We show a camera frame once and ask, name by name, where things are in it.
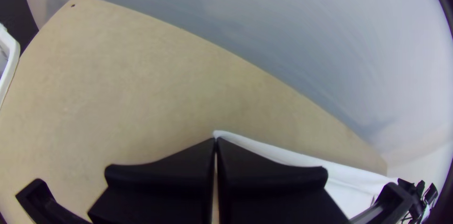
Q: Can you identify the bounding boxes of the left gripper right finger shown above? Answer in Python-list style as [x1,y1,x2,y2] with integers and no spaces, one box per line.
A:
[216,137,352,224]

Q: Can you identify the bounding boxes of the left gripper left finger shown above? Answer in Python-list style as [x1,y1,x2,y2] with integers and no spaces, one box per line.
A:
[87,137,217,224]

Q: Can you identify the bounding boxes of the white t-shirt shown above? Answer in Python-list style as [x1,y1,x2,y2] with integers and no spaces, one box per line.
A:
[212,130,401,220]

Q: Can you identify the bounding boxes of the white laundry basket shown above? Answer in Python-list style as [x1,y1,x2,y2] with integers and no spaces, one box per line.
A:
[0,22,21,108]

